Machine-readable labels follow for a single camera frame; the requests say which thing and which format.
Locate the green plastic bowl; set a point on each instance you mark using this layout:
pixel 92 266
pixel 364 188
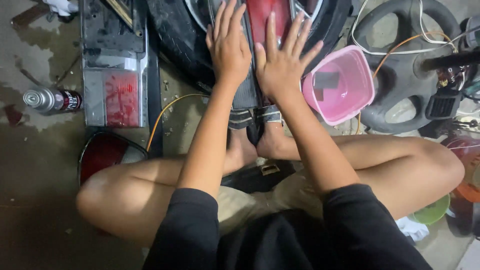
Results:
pixel 433 212

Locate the striped right sandal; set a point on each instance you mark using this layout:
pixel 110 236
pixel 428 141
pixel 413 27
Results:
pixel 270 113

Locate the silver spray can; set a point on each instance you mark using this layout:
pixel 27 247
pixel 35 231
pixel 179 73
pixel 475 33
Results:
pixel 47 100

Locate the black steering wheel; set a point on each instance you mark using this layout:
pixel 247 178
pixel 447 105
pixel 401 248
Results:
pixel 401 75

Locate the pink plastic bucket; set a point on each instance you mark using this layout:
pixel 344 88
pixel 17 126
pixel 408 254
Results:
pixel 345 86

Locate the person's left leg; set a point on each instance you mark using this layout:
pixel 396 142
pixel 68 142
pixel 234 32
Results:
pixel 127 195

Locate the black car tyre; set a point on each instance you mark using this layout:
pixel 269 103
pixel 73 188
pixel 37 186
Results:
pixel 180 37

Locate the striped sandal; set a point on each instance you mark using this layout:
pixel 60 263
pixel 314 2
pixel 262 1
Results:
pixel 240 118
pixel 270 113

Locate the white rag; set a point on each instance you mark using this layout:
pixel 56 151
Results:
pixel 62 5

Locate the black air vent grille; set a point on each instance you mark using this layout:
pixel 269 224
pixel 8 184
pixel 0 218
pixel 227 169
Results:
pixel 443 107

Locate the striped left sandal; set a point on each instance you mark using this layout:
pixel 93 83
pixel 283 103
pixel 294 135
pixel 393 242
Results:
pixel 240 118

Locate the person's right hand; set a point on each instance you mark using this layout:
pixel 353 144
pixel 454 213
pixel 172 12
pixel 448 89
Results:
pixel 281 73

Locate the rectangular silver red tail light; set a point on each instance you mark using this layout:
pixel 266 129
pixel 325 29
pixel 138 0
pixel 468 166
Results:
pixel 114 75

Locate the heap of car parts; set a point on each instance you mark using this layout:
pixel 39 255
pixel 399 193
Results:
pixel 467 93

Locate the person's right leg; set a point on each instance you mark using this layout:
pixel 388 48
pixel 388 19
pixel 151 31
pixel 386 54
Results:
pixel 405 168

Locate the person's khaki shorts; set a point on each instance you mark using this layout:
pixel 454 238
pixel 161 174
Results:
pixel 247 206

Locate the red orange round lamp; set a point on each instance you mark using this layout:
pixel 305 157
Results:
pixel 467 165

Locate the black bar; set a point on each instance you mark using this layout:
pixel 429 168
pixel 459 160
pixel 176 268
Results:
pixel 453 60

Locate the person's leg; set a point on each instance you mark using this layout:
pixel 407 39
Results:
pixel 127 195
pixel 405 168

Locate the white cloth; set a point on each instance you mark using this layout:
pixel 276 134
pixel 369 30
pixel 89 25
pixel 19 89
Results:
pixel 412 228

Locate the rounded dark red tail lamp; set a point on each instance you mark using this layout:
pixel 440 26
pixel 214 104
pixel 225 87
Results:
pixel 105 153

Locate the black trim strip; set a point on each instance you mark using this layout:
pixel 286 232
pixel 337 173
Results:
pixel 154 112

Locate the long ribbed red tail light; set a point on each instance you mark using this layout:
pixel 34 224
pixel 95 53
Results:
pixel 245 93

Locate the person's left hand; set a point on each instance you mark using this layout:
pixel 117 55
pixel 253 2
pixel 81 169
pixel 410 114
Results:
pixel 228 56

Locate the brown wooden stick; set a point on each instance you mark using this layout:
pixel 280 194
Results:
pixel 30 15

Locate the person's black shirt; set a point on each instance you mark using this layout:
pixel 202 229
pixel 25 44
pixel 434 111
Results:
pixel 356 236

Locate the grey sandpaper piece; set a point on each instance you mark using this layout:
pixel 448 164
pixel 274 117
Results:
pixel 327 80

